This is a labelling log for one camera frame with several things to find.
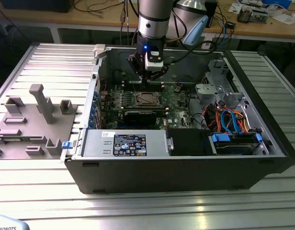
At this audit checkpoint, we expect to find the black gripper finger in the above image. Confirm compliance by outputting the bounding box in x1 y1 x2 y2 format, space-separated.
127 54 148 83
146 64 170 83

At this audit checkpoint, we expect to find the metal socket cover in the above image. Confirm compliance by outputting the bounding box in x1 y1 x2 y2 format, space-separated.
136 92 161 107

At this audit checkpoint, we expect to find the CPU with silver top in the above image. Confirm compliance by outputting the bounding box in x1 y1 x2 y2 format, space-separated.
140 93 158 105

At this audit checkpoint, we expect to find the CPU socket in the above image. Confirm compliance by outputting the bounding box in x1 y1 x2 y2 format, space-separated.
135 92 162 108

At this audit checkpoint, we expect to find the grey case latch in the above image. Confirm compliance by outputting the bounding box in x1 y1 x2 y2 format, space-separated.
93 44 107 59

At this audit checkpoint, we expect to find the green motherboard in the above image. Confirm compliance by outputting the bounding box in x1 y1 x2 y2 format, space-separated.
99 82 198 130

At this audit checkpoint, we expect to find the silver drive cage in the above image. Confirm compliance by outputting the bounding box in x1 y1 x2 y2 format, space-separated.
194 83 226 106

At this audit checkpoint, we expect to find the wooden desk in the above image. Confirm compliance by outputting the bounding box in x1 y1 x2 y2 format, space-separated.
0 0 295 40

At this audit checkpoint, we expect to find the black tower box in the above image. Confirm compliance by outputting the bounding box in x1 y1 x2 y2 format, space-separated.
206 0 218 28

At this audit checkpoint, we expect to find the silver power supply unit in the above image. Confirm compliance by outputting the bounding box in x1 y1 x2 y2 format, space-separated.
80 129 170 158

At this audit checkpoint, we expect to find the copper coil device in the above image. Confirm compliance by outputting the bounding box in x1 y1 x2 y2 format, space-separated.
237 6 254 24

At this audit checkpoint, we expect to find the hard disk in blue carrier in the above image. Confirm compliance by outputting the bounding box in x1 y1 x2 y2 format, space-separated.
208 133 263 156

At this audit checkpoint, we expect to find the black PC case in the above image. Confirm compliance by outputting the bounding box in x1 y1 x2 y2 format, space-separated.
60 44 295 195

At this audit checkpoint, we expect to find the small metal box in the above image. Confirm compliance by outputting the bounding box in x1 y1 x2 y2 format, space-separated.
251 9 270 24

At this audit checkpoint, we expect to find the black equipment box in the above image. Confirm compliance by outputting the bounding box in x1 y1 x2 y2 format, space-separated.
0 0 73 13

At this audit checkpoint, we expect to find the grey parts rack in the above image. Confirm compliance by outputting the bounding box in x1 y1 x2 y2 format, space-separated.
0 83 79 160

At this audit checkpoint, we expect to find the blue box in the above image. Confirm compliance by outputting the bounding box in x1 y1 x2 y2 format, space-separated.
261 0 293 7

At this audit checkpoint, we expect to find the white paper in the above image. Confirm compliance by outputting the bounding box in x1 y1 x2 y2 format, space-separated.
269 13 295 25

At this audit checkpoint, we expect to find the pale teach pendant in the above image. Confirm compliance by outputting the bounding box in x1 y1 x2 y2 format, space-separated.
0 214 31 230

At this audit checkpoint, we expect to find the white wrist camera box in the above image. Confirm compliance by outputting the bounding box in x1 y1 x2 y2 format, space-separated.
145 51 164 72

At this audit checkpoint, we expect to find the black wire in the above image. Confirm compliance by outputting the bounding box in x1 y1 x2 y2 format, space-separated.
187 92 204 130

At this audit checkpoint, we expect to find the silver metal bracket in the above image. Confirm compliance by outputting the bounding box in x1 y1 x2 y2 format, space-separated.
206 58 231 83

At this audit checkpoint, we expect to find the blue wire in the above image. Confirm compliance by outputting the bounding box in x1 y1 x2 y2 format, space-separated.
220 109 243 134

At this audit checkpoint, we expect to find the orange wire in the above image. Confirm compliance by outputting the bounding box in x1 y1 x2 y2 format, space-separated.
231 110 250 134

